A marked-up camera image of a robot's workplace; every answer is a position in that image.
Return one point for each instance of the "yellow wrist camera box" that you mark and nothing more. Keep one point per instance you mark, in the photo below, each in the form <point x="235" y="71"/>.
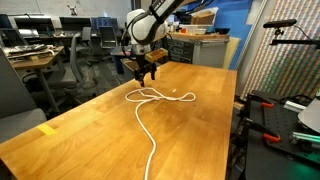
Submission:
<point x="156" y="55"/>

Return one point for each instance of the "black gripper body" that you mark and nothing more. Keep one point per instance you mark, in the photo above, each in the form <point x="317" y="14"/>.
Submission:
<point x="143" y="65"/>

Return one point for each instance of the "black mesh office chair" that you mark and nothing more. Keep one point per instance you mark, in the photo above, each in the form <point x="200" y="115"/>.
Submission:
<point x="108" y="36"/>

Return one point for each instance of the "long silver aluminium extrusion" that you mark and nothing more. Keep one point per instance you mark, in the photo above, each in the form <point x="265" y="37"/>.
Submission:
<point x="306" y="137"/>

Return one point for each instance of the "black monitor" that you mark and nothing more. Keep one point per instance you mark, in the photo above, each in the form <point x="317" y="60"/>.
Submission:
<point x="33" y="24"/>
<point x="75" y="23"/>

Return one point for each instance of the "wooden office desk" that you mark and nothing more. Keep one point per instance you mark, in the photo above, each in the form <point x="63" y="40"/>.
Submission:
<point x="36" y="61"/>

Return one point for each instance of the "blue bin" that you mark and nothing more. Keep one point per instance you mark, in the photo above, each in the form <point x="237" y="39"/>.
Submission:
<point x="117" y="61"/>

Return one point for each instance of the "black stereo camera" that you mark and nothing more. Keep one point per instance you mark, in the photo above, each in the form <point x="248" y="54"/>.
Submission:
<point x="280" y="23"/>

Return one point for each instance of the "open cardboard box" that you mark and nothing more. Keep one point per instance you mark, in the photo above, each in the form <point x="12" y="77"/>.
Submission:
<point x="203" y="18"/>

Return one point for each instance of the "grey fabric office chair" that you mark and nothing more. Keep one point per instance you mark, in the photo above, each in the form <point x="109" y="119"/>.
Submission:
<point x="75" y="56"/>

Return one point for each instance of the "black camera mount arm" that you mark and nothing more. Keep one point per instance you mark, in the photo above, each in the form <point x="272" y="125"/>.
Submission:
<point x="293" y="42"/>

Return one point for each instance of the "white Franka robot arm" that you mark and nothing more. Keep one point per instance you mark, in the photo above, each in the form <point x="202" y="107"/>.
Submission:
<point x="146" y="26"/>

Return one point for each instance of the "small white tape piece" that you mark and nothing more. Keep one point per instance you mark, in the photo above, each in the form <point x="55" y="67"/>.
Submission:
<point x="174" y="90"/>

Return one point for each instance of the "large grey office chair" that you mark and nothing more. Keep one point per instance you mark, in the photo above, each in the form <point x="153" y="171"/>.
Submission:
<point x="13" y="100"/>

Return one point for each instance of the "black bowl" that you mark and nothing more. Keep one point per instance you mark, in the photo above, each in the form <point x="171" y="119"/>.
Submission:
<point x="222" y="30"/>

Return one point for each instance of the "white plastic tub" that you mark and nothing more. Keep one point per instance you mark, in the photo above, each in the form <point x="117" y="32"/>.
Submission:
<point x="198" y="29"/>

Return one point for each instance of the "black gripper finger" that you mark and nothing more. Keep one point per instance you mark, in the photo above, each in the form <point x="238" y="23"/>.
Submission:
<point x="153" y="72"/>
<point x="140" y="80"/>

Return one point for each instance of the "yellow tape patch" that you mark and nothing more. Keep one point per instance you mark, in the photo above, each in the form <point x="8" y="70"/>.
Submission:
<point x="46" y="129"/>

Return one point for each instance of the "grey bin with cardboard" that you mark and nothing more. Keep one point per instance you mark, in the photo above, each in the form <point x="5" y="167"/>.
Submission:
<point x="128" y="66"/>

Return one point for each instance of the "grey drawer cabinet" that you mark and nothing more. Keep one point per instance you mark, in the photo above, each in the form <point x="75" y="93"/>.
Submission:
<point x="206" y="50"/>

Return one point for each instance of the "white machine with green light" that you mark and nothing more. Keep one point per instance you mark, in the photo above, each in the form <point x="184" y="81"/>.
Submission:
<point x="276" y="160"/>

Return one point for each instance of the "yellow foam board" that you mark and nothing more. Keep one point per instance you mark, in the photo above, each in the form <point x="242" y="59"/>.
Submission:
<point x="231" y="50"/>

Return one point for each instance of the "small drone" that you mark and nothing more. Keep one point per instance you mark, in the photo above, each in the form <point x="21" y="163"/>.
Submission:
<point x="72" y="10"/>

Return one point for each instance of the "colourful patterned panel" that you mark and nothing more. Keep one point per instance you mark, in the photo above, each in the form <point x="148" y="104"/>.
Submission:
<point x="290" y="66"/>

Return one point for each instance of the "short silver aluminium extrusion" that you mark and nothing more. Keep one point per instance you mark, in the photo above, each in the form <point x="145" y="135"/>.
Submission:
<point x="295" y="106"/>

